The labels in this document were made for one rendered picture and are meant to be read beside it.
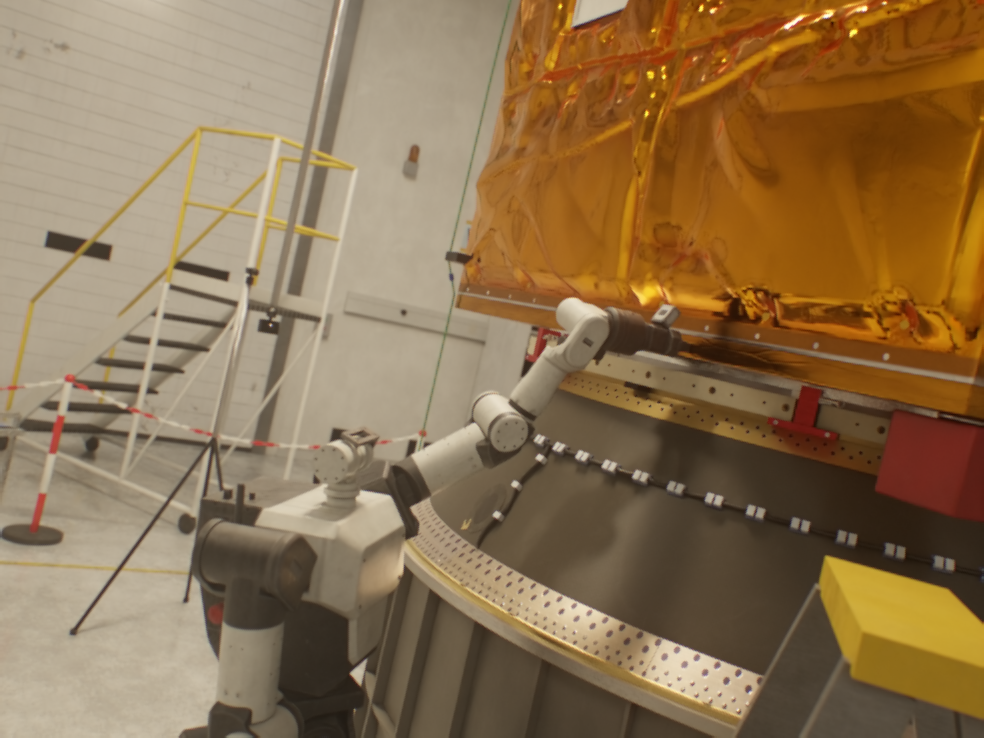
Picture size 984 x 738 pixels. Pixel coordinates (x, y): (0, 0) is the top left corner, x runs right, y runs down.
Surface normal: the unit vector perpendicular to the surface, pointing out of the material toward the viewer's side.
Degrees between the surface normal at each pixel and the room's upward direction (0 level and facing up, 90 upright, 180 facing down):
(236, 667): 96
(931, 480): 90
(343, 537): 60
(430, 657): 90
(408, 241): 90
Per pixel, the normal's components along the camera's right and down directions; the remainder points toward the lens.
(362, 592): 0.95, 0.12
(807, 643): -0.24, 0.03
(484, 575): -0.37, -0.82
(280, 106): 0.46, 0.13
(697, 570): -0.33, -0.54
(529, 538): -0.57, -0.59
